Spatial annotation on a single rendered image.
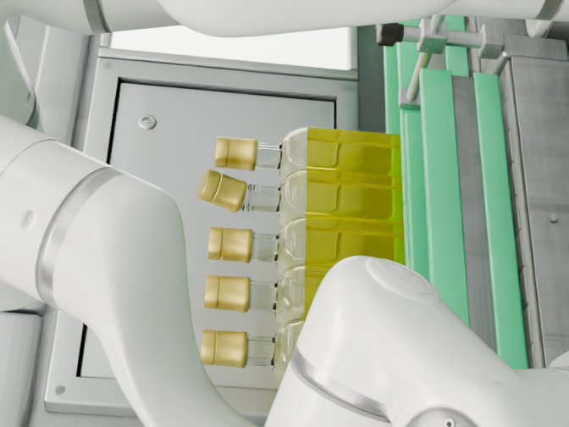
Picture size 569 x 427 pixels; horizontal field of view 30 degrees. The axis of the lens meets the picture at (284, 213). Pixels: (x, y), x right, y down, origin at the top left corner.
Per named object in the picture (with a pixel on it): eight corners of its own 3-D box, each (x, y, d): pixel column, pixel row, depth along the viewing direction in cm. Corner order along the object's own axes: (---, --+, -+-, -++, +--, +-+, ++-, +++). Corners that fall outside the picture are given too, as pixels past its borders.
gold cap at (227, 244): (250, 240, 112) (208, 236, 111) (253, 222, 109) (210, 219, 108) (249, 269, 110) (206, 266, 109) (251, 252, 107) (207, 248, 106)
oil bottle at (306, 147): (461, 167, 121) (275, 151, 120) (474, 138, 117) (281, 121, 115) (464, 208, 118) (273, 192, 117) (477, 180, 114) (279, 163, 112)
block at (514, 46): (538, 91, 117) (475, 85, 116) (566, 34, 109) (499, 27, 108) (541, 117, 115) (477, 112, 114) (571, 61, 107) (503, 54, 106)
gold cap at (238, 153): (255, 151, 118) (215, 147, 118) (257, 132, 115) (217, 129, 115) (253, 177, 116) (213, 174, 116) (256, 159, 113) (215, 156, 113)
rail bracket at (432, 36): (471, 97, 118) (360, 86, 117) (516, -10, 103) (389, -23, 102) (472, 118, 116) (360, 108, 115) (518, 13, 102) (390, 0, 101)
